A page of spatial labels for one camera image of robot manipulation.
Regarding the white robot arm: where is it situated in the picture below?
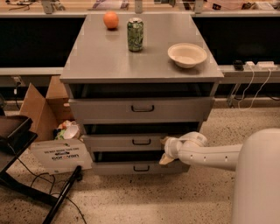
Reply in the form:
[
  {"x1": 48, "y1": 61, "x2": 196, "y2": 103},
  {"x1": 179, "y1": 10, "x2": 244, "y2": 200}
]
[{"x1": 160, "y1": 128, "x2": 280, "y2": 224}]

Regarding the green soda can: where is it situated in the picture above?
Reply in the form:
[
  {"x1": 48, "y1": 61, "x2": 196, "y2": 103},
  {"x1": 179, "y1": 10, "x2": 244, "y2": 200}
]
[{"x1": 127, "y1": 17, "x2": 144, "y2": 52}]

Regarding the grey bottom drawer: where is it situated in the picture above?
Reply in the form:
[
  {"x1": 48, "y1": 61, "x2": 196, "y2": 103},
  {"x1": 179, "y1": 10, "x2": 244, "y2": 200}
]
[{"x1": 92, "y1": 161, "x2": 189, "y2": 175}]

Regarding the white paper bowl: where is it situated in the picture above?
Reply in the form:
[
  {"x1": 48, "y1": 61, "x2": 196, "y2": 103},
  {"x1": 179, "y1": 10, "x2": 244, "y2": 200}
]
[{"x1": 168, "y1": 43, "x2": 207, "y2": 68}]

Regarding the grey drawer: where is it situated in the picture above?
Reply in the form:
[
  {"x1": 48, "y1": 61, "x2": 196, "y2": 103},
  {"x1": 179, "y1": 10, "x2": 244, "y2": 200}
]
[
  {"x1": 69, "y1": 97, "x2": 214, "y2": 124},
  {"x1": 83, "y1": 134, "x2": 165, "y2": 152},
  {"x1": 92, "y1": 161, "x2": 189, "y2": 175}
]

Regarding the black small device on ledge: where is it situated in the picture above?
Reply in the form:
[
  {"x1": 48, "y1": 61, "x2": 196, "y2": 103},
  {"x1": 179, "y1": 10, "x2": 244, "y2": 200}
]
[{"x1": 233, "y1": 60, "x2": 244, "y2": 71}]

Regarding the white cable right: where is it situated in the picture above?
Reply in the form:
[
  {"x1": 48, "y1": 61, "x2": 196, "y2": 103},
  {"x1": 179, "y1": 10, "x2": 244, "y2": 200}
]
[{"x1": 236, "y1": 69, "x2": 273, "y2": 110}]

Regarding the white power adapter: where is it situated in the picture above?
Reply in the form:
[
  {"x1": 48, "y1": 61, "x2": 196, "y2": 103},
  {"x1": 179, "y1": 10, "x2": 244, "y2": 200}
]
[{"x1": 245, "y1": 61, "x2": 277, "y2": 71}]

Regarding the grey top drawer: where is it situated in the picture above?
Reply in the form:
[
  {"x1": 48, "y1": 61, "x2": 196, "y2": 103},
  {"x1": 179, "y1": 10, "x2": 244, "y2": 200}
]
[{"x1": 69, "y1": 97, "x2": 214, "y2": 124}]

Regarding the black stand frame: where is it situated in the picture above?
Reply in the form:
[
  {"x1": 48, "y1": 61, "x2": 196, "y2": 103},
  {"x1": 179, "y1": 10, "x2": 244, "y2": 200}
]
[{"x1": 0, "y1": 115, "x2": 81, "y2": 224}]

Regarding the grey drawer cabinet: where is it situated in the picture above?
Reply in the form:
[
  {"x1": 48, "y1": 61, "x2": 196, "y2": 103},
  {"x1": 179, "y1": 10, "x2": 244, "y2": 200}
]
[{"x1": 60, "y1": 12, "x2": 223, "y2": 163}]

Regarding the orange fruit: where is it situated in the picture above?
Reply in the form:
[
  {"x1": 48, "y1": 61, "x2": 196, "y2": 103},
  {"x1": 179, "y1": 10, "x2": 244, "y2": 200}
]
[{"x1": 103, "y1": 11, "x2": 119, "y2": 29}]

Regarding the wall outlet with plug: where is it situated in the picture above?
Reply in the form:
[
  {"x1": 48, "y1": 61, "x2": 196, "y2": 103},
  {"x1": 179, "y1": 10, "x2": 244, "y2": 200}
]
[{"x1": 12, "y1": 76, "x2": 23, "y2": 95}]

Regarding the white crumpled trash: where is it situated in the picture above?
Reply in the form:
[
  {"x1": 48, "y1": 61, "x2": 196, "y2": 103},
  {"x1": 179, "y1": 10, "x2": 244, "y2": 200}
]
[{"x1": 54, "y1": 120, "x2": 81, "y2": 140}]

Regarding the brown cardboard box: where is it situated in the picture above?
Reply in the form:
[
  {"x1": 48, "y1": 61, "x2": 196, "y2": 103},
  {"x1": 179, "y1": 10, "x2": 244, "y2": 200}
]
[{"x1": 20, "y1": 75, "x2": 93, "y2": 174}]

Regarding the black floor cable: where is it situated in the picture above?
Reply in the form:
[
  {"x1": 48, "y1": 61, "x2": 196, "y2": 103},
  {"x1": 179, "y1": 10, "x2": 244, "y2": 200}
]
[{"x1": 16, "y1": 157, "x2": 88, "y2": 224}]

